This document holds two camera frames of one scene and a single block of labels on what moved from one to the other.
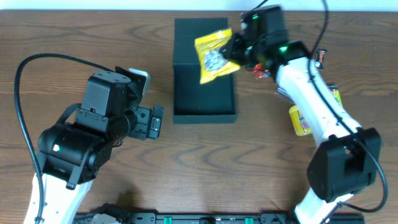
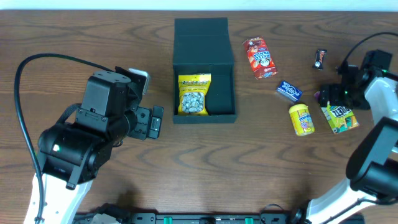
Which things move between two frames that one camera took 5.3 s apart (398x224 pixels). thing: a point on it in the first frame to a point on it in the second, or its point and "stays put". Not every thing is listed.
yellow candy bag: x=212 y=63 to x=193 y=89
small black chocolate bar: x=319 y=55 stays put
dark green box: x=210 y=102 stays put
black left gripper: x=145 y=123 stays put
